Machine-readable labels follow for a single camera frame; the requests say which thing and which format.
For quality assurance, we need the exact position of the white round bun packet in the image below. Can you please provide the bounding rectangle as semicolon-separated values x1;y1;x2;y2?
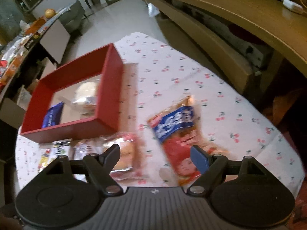
72;81;98;115

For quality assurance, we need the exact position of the red cardboard box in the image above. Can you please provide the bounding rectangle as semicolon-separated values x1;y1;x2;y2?
20;43;125;144

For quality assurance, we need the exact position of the clear bread packet red label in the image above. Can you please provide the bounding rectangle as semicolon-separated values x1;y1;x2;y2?
106;132;147;180

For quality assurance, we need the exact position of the clear snack packet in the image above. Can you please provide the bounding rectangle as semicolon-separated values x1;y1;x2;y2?
71;138;108;182

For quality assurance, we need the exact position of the open white cardboard box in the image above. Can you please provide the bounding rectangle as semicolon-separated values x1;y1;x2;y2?
26;77;40;94

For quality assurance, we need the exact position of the dark blue snack packet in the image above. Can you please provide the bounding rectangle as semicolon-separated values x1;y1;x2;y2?
42;102;65;128

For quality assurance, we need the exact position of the grey sofa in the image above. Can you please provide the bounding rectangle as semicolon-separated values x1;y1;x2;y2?
59;0;88;35

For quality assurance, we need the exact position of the clear plastic bag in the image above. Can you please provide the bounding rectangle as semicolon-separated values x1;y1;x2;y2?
147;3;159;18

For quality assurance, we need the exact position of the red and blue snack packet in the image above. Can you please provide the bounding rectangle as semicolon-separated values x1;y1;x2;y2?
147;95;229;186

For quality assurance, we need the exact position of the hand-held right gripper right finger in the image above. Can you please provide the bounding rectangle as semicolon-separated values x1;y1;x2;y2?
187;145;263;196

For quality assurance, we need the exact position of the cherry print tablecloth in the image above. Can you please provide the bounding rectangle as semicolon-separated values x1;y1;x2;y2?
15;32;303;197

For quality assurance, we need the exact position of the small white device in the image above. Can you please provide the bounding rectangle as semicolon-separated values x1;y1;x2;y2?
282;0;304;14

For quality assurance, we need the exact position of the white green wafer packet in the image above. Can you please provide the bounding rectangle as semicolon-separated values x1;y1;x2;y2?
38;141;73;173

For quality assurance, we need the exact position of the dark coffee table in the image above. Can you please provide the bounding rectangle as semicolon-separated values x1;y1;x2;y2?
0;17;71;163

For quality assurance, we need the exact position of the white storage box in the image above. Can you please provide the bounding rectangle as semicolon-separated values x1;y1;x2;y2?
13;85;33;111

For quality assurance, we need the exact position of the long black box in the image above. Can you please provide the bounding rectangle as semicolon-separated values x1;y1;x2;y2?
24;32;42;51

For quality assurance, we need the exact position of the orange plastic basket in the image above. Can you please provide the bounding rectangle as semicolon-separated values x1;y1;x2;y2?
25;17;47;35

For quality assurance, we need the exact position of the wooden television cabinet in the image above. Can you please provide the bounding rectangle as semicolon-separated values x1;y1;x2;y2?
139;0;307;106

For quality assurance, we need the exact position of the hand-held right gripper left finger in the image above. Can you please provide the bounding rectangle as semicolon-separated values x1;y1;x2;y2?
40;144;123;196

